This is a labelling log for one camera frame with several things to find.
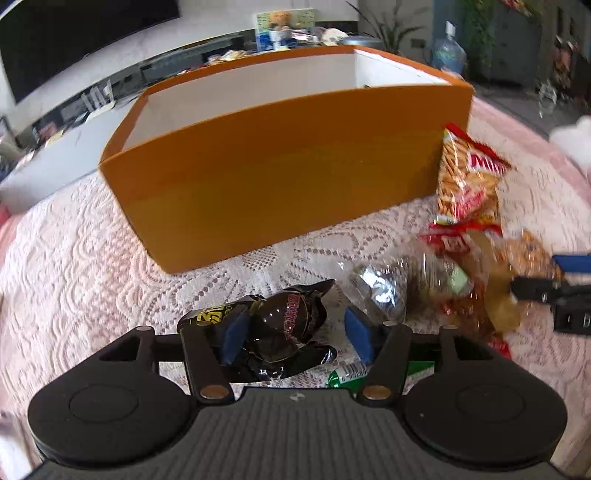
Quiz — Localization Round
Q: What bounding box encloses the white television cabinet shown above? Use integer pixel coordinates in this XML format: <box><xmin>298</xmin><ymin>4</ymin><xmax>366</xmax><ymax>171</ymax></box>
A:
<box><xmin>0</xmin><ymin>30</ymin><xmax>361</xmax><ymax>213</ymax></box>

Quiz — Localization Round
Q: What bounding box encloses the clear bag of brown biscuits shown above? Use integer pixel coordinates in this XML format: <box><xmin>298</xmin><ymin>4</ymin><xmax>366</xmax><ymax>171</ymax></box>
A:
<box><xmin>471</xmin><ymin>228</ymin><xmax>566</xmax><ymax>333</ymax></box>

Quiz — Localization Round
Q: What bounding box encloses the long-leaf potted plant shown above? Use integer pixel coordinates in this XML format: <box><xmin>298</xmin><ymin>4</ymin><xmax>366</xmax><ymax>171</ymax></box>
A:
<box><xmin>346</xmin><ymin>0</ymin><xmax>426</xmax><ymax>54</ymax></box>

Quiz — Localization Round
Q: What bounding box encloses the green sausage packet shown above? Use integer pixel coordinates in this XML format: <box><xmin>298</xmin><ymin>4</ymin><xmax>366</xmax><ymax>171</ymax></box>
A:
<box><xmin>327</xmin><ymin>360</ymin><xmax>437</xmax><ymax>388</ymax></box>

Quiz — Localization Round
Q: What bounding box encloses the blue water jug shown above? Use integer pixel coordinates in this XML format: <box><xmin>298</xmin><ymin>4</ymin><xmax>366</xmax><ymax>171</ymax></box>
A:
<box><xmin>431</xmin><ymin>21</ymin><xmax>467</xmax><ymax>77</ymax></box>

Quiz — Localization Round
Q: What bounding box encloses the black television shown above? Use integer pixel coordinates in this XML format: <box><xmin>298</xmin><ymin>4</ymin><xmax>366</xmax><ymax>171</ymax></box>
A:
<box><xmin>0</xmin><ymin>0</ymin><xmax>180</xmax><ymax>104</ymax></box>

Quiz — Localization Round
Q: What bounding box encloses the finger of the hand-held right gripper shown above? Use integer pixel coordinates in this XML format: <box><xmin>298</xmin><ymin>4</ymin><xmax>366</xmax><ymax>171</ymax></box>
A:
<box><xmin>551</xmin><ymin>253</ymin><xmax>591</xmax><ymax>274</ymax></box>
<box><xmin>512</xmin><ymin>276</ymin><xmax>561</xmax><ymax>303</ymax></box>

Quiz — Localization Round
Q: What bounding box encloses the green picture board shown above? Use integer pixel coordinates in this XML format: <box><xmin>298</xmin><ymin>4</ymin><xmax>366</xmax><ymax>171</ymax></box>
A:
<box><xmin>255</xmin><ymin>8</ymin><xmax>315</xmax><ymax>51</ymax></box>

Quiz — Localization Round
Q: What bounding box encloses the clear bag with green snacks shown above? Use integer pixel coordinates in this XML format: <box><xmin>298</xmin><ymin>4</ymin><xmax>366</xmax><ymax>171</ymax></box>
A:
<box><xmin>346</xmin><ymin>240</ymin><xmax>478</xmax><ymax>324</ymax></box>

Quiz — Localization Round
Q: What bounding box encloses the bushy green vine plant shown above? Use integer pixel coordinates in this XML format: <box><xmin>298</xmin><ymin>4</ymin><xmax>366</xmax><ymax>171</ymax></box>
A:
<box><xmin>455</xmin><ymin>0</ymin><xmax>499</xmax><ymax>81</ymax></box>

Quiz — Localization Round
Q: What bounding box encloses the red snack bag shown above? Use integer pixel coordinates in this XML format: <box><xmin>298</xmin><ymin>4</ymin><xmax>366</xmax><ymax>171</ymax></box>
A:
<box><xmin>418</xmin><ymin>220</ymin><xmax>513</xmax><ymax>361</ymax></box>

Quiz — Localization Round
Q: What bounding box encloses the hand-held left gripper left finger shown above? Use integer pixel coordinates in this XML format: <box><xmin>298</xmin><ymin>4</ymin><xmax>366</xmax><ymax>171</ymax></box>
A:
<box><xmin>98</xmin><ymin>314</ymin><xmax>252</xmax><ymax>403</ymax></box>

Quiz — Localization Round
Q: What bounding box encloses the orange striped snack bag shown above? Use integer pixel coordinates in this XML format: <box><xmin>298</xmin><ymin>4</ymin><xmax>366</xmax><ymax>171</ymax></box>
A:
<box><xmin>436</xmin><ymin>122</ymin><xmax>513</xmax><ymax>227</ymax></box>

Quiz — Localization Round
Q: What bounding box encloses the grey dresser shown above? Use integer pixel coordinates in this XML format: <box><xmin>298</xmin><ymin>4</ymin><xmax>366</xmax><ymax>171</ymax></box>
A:
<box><xmin>489</xmin><ymin>0</ymin><xmax>550</xmax><ymax>86</ymax></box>

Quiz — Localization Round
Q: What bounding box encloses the small white stool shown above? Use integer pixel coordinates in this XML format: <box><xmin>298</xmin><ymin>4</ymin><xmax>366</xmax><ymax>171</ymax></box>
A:
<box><xmin>538</xmin><ymin>80</ymin><xmax>561</xmax><ymax>116</ymax></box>

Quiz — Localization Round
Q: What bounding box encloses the pink checked mat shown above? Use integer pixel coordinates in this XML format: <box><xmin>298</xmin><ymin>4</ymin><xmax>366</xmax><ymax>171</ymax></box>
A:
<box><xmin>0</xmin><ymin>95</ymin><xmax>591</xmax><ymax>324</ymax></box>

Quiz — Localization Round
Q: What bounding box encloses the white router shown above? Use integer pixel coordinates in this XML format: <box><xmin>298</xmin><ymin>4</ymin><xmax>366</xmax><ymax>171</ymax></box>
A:
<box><xmin>81</xmin><ymin>78</ymin><xmax>116</xmax><ymax>114</ymax></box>

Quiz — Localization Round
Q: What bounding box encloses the pile of yellow packets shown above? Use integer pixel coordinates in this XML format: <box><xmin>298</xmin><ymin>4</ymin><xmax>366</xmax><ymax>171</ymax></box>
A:
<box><xmin>208</xmin><ymin>50</ymin><xmax>252</xmax><ymax>63</ymax></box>

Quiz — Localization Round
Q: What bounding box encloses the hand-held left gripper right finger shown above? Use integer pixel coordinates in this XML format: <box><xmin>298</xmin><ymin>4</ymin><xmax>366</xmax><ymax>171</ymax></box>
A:
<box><xmin>345</xmin><ymin>305</ymin><xmax>492</xmax><ymax>402</ymax></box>

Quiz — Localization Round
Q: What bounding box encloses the black snack bag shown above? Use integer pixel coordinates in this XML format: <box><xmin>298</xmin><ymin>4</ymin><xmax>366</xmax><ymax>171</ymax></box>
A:
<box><xmin>177</xmin><ymin>279</ymin><xmax>338</xmax><ymax>384</ymax></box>

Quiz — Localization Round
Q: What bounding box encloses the orange cardboard box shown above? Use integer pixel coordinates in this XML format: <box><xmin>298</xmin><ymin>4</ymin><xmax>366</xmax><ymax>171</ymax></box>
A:
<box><xmin>99</xmin><ymin>45</ymin><xmax>475</xmax><ymax>274</ymax></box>

